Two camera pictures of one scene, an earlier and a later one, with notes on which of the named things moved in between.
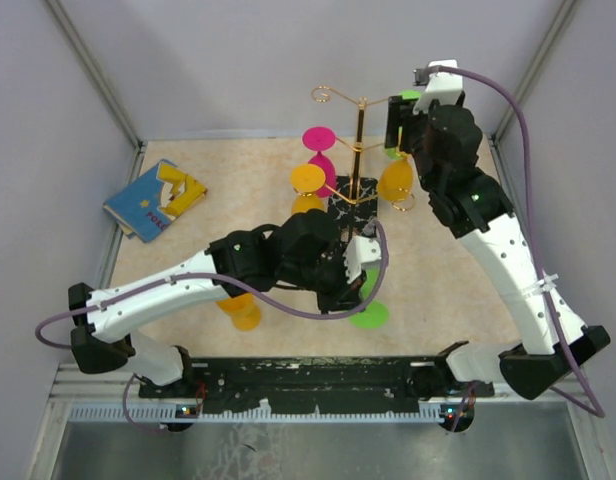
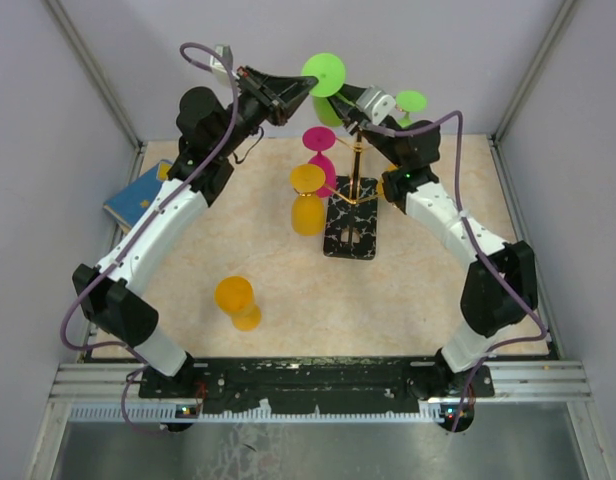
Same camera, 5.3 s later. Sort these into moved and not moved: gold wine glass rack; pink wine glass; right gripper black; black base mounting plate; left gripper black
Moved: left gripper black; right gripper black
Not moved: black base mounting plate; pink wine glass; gold wine glass rack
